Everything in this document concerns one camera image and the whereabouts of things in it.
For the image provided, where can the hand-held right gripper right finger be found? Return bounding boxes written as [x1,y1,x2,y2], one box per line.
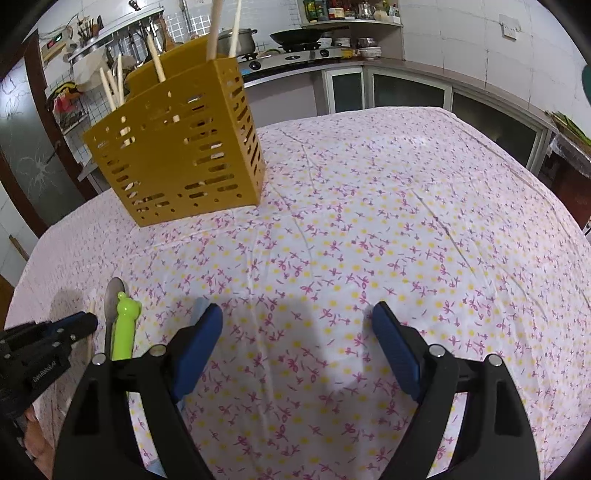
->
[372,301,541,480]

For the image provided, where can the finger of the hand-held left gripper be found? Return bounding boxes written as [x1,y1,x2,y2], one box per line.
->
[45,314,99,345]
[50,311,94,325]

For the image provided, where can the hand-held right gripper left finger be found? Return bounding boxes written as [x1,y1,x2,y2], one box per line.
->
[52,303,225,480]

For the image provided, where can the yellow slotted utensil holder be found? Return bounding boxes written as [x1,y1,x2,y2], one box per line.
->
[82,34,267,228]

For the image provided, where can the person's left hand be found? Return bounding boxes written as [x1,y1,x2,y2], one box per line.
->
[21,408,55,467]

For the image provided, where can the metal spoon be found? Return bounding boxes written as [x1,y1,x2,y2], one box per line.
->
[104,278,127,357]

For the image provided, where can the floral tablecloth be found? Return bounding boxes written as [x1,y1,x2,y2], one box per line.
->
[2,106,591,480]

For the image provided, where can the frosted glass door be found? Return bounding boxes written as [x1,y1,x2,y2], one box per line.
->
[0,41,89,241]

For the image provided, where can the dark side table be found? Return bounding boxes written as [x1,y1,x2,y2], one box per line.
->
[539,129,591,219]

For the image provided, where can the kitchen counter cabinets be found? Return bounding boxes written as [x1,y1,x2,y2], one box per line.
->
[242,58,555,177]

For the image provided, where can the hanging kitchen utensil rack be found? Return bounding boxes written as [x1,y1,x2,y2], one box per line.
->
[65,7,186,71]

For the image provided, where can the green vegetables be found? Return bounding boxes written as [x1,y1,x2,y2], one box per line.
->
[545,111,591,145]

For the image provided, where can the gas stove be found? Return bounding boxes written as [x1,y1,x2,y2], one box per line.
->
[235,44,366,71]

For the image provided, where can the steel cooking pot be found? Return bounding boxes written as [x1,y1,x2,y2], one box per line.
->
[217,28,258,57]

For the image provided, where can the black wok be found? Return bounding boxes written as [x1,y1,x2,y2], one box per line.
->
[269,27,325,48]

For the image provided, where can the row of seasoning bottles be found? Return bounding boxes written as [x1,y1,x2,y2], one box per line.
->
[302,0,359,22]

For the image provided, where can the light blue handled utensil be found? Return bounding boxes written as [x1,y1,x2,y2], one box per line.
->
[142,296,211,480]

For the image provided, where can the green handled utensil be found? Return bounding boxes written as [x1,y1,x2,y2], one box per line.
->
[111,292,141,404]

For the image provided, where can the wire grid rack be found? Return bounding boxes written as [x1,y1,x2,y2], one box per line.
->
[45,80,122,136]

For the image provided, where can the corner wall shelf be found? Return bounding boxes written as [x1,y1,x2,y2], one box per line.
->
[299,0,406,29]

